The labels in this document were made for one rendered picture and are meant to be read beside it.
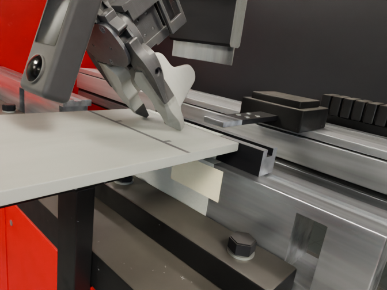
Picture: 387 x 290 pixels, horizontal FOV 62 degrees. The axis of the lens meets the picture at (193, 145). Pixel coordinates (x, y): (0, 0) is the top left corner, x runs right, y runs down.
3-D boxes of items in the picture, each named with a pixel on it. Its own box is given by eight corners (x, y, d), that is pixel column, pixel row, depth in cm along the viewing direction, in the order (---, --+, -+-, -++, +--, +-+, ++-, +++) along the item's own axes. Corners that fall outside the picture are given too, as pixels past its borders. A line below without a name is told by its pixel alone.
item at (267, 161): (143, 129, 47) (144, 109, 46) (158, 128, 49) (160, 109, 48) (258, 176, 35) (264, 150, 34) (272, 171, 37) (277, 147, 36)
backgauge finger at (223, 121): (181, 122, 48) (185, 89, 47) (268, 113, 67) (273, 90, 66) (247, 145, 41) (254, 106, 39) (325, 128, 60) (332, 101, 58)
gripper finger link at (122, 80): (170, 93, 43) (153, 35, 36) (141, 123, 41) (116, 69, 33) (153, 85, 44) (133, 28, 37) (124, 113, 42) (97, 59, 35)
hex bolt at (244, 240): (221, 250, 32) (223, 236, 32) (237, 240, 34) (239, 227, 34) (243, 264, 30) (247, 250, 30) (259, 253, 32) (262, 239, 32)
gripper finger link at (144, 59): (183, 94, 32) (129, 14, 27) (173, 105, 31) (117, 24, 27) (158, 95, 35) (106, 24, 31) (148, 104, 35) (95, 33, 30)
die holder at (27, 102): (-18, 98, 94) (-20, 65, 91) (5, 98, 98) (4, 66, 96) (61, 148, 63) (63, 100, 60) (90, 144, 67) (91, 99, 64)
